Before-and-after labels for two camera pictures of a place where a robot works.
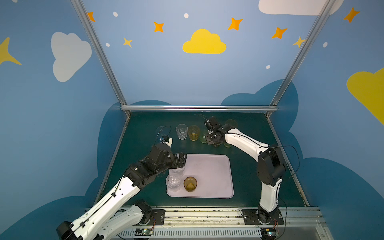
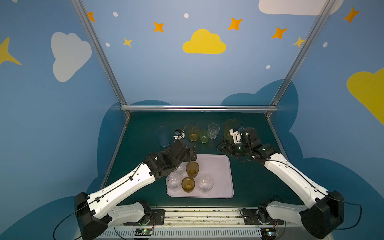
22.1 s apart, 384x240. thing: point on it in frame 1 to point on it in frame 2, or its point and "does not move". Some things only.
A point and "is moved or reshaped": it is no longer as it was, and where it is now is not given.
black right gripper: (214, 139) to (229, 146)
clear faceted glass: (182, 129) is moved or reshaped
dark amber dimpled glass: (190, 184) does not move
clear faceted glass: (179, 170) does not move
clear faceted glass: (173, 181) does not move
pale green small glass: (202, 139) does not move
